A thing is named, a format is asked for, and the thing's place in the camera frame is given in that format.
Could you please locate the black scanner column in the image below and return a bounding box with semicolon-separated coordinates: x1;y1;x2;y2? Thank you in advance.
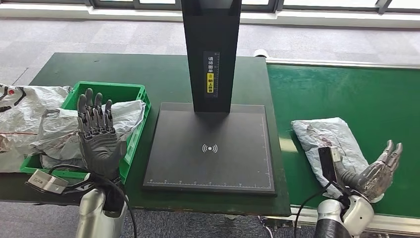
180;0;243;114

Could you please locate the green conveyor belt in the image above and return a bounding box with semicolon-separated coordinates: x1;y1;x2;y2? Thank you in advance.
266;63;420;218

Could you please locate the white window sill ledge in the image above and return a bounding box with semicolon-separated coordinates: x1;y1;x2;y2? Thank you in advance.
0;3;420;29

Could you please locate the yellow and white column label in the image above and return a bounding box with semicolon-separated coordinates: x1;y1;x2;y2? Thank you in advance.
203;51;220;99

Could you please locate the grey poly mailer parcel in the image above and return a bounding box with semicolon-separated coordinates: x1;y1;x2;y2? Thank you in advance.
290;117;384;204
39;154;89;170
31;99;147;162

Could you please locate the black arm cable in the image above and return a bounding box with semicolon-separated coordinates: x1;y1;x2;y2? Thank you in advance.
26;164;138;238
293;182;332;238

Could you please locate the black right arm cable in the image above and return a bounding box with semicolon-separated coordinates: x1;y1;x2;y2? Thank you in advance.
293;182;332;238

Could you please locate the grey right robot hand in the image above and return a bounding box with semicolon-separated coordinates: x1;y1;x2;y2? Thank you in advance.
334;139;404;203

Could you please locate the green plastic crate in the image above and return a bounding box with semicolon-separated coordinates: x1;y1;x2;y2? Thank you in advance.
19;81;152;184

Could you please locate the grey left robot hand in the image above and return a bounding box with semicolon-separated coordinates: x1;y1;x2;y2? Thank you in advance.
76;88;128;179

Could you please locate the small grey junction box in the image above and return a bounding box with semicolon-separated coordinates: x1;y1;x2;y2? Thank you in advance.
261;216;294;230

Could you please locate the black scanner base plate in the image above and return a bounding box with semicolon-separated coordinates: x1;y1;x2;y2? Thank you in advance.
143;102;277;197

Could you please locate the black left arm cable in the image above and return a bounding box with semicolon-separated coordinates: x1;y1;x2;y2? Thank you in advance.
26;164;138;238

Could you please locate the dark green table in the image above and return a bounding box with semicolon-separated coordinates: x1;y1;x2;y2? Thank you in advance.
0;52;292;218

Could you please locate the dark window frame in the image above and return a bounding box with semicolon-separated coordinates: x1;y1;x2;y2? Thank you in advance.
0;0;420;14

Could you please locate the large white woven sack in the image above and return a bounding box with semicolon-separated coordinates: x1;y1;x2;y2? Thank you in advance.
0;82;73;173

